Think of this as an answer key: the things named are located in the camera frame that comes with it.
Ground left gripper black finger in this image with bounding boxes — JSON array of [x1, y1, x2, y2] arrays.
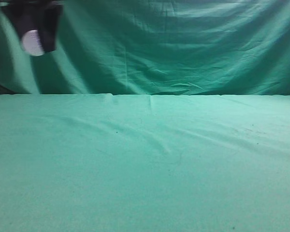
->
[[40, 2, 63, 52], [0, 3, 38, 48]]

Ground white golf ball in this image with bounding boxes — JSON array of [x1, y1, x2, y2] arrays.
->
[[21, 29, 44, 57]]

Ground green backdrop curtain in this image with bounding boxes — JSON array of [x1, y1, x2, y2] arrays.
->
[[0, 0, 290, 95]]

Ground green table cloth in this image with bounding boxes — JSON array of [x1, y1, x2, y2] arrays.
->
[[0, 94, 290, 232]]

